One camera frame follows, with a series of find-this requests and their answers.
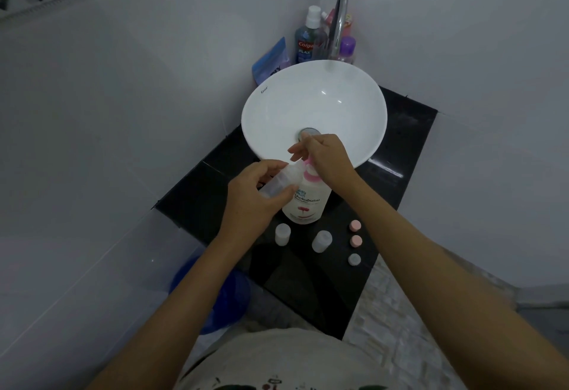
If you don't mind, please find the purple capped bottle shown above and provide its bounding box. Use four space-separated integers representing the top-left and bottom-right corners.
336 36 357 65

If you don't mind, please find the white hand sanitizer pump bottle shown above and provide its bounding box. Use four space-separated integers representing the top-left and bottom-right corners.
282 158 333 226

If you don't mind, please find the white round sink basin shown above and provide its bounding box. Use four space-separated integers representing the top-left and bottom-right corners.
241 59 388 173

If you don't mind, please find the chrome faucet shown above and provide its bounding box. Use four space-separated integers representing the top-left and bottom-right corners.
328 0 350 62

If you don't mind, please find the person's right forearm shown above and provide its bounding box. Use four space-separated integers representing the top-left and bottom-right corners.
335 171 569 390

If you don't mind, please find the blue plastic bucket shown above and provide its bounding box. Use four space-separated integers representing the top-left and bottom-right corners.
168 256 251 336

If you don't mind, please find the blue mouthwash bottle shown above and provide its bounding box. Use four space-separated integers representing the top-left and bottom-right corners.
295 5 324 65

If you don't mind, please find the white printed shirt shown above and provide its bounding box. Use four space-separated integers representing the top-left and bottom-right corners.
173 327 388 390

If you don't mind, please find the blue pouch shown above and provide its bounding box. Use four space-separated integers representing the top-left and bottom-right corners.
251 37 292 86

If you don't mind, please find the person's left hand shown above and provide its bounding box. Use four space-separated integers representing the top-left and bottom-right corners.
218 159 299 243

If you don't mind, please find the person's left forearm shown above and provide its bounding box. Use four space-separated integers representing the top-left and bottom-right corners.
87 227 258 390

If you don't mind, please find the person's right hand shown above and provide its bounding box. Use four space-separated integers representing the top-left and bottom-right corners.
287 133 361 197

